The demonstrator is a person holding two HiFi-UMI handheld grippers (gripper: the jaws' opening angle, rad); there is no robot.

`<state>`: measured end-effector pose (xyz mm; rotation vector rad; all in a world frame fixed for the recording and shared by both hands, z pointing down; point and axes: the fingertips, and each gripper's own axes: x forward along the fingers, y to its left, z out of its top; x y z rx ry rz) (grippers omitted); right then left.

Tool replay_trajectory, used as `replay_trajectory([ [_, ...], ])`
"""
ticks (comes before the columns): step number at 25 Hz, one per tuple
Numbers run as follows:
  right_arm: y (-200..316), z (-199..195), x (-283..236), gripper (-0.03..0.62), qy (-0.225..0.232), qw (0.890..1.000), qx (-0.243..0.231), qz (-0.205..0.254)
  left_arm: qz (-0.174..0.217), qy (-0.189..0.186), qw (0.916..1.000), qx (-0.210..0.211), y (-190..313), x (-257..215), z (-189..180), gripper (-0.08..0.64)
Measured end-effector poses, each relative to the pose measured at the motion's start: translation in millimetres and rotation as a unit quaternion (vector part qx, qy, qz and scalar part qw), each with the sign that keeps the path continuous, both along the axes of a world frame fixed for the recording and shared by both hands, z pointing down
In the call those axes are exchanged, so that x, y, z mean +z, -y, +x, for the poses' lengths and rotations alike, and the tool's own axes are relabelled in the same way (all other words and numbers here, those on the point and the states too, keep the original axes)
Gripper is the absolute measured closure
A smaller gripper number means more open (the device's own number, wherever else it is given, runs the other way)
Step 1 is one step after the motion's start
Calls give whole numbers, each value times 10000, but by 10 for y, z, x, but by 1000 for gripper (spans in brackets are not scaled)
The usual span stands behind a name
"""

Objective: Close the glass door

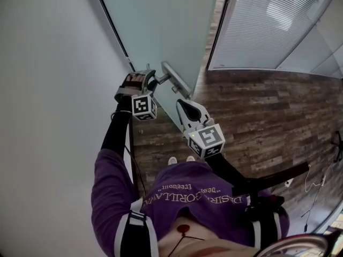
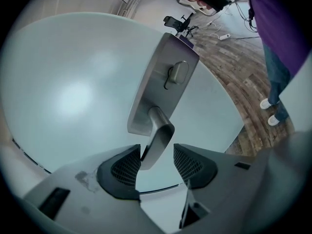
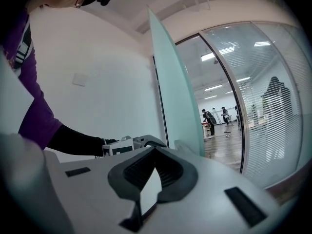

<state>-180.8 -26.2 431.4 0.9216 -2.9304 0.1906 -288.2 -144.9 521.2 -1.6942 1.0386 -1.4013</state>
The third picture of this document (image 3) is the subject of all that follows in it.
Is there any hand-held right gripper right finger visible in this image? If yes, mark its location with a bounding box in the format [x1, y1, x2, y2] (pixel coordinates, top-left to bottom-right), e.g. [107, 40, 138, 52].
[136, 146, 281, 234]

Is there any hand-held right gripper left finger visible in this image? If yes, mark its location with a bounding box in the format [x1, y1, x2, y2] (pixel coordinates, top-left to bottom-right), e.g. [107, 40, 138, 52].
[52, 146, 156, 234]

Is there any person's left forearm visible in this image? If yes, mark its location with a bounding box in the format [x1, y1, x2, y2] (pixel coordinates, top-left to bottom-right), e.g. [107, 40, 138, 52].
[46, 124, 120, 157]

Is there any white wall switch plate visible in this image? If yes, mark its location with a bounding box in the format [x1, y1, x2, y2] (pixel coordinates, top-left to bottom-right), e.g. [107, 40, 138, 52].
[73, 72, 87, 87]

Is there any frosted glass door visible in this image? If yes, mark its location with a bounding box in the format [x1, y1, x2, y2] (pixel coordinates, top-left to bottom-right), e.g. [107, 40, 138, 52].
[147, 6, 206, 158]

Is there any person in purple shirt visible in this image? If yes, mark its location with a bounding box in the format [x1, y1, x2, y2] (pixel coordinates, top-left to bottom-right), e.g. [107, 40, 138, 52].
[0, 8, 63, 151]

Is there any black white harness strap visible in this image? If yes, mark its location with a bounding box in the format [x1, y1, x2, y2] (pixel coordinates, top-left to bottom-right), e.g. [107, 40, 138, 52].
[13, 20, 34, 70]

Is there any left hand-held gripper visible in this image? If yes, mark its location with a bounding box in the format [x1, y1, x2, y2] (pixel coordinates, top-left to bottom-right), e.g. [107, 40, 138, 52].
[102, 135, 168, 158]

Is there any glass partition with blinds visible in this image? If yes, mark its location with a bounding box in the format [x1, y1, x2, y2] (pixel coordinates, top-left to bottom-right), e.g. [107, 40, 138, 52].
[201, 21, 304, 189]

